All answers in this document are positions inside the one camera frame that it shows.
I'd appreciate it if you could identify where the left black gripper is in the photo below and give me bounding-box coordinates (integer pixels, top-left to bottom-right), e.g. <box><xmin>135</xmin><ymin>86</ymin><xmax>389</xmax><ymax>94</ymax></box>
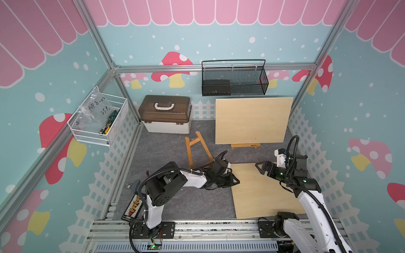
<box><xmin>213</xmin><ymin>172</ymin><xmax>239</xmax><ymax>188</ymax></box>

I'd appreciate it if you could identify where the plywood board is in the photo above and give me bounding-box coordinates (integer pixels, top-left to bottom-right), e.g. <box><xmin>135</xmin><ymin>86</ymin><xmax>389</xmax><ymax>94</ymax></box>
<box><xmin>232</xmin><ymin>163</ymin><xmax>305</xmax><ymax>219</ymax></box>
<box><xmin>215</xmin><ymin>98</ymin><xmax>293</xmax><ymax>144</ymax></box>

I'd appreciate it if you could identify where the wooden easel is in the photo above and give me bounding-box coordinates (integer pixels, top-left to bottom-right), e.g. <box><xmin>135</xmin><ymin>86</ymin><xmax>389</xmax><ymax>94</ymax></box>
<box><xmin>231</xmin><ymin>143</ymin><xmax>261</xmax><ymax>150</ymax></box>
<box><xmin>185</xmin><ymin>131</ymin><xmax>214</xmax><ymax>169</ymax></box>

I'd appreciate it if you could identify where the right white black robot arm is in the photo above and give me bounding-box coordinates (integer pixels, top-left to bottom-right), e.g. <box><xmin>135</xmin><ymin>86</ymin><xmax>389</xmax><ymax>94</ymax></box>
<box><xmin>255</xmin><ymin>135</ymin><xmax>353</xmax><ymax>253</ymax></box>

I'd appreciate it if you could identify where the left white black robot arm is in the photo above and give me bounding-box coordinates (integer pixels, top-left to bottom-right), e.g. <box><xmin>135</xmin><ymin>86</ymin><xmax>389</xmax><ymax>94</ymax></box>
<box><xmin>129</xmin><ymin>151</ymin><xmax>240</xmax><ymax>253</ymax></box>

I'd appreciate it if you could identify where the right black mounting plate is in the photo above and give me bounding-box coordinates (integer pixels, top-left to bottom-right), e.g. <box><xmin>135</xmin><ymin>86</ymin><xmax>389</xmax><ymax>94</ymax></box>
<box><xmin>257</xmin><ymin>220</ymin><xmax>286</xmax><ymax>238</ymax></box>

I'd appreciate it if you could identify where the black mounting plate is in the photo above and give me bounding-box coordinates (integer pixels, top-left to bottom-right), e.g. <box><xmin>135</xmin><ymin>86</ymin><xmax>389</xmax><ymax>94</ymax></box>
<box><xmin>129</xmin><ymin>221</ymin><xmax>176</xmax><ymax>239</ymax></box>
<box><xmin>257</xmin><ymin>220</ymin><xmax>286</xmax><ymax>238</ymax></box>

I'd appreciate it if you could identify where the brown lid storage box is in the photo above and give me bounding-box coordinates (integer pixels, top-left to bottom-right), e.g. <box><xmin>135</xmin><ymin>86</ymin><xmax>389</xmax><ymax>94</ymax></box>
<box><xmin>138</xmin><ymin>95</ymin><xmax>192</xmax><ymax>135</ymax></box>

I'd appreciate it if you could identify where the black box in basket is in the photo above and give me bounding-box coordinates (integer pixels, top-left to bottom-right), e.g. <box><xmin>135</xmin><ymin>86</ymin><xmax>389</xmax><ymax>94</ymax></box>
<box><xmin>201</xmin><ymin>80</ymin><xmax>231</xmax><ymax>97</ymax></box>

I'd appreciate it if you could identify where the green circuit board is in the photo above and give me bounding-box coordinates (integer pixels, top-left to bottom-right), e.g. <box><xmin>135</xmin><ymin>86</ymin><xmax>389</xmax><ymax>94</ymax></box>
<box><xmin>147</xmin><ymin>242</ymin><xmax>162</xmax><ymax>250</ymax></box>

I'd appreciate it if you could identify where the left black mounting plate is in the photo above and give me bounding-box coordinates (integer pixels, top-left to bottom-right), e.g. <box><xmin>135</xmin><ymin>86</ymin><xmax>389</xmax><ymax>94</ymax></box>
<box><xmin>129</xmin><ymin>221</ymin><xmax>176</xmax><ymax>239</ymax></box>

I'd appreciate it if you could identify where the black tray of bits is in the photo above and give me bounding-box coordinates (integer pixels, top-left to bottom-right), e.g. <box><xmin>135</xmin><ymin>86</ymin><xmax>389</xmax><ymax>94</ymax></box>
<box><xmin>121</xmin><ymin>194</ymin><xmax>143</xmax><ymax>222</ymax></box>

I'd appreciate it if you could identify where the green yellow screwdriver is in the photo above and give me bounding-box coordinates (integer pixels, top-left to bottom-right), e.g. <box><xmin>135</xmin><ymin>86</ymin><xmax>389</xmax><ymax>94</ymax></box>
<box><xmin>99</xmin><ymin>110</ymin><xmax>119</xmax><ymax>135</ymax></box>

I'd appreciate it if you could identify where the clear plastic labelled bag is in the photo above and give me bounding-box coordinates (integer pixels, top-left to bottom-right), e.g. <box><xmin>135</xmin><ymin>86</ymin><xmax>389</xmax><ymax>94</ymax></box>
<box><xmin>76</xmin><ymin>88</ymin><xmax>116</xmax><ymax>132</ymax></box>

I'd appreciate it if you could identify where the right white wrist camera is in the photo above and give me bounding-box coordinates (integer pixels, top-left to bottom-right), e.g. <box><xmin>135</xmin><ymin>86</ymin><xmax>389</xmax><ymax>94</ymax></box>
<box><xmin>274</xmin><ymin>148</ymin><xmax>286</xmax><ymax>168</ymax></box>

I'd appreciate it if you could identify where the black mesh wall basket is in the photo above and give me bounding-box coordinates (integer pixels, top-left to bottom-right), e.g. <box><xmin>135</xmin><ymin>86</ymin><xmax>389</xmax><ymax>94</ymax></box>
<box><xmin>201</xmin><ymin>59</ymin><xmax>269</xmax><ymax>97</ymax></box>

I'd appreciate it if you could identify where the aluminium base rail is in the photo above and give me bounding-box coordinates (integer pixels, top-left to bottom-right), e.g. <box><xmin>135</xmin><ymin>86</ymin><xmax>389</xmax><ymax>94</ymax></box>
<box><xmin>83</xmin><ymin>219</ymin><xmax>354</xmax><ymax>253</ymax></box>

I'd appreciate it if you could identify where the white wire wall basket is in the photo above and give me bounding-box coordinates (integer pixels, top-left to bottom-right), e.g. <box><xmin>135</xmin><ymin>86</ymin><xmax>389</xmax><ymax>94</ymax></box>
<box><xmin>68</xmin><ymin>87</ymin><xmax>129</xmax><ymax>147</ymax></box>

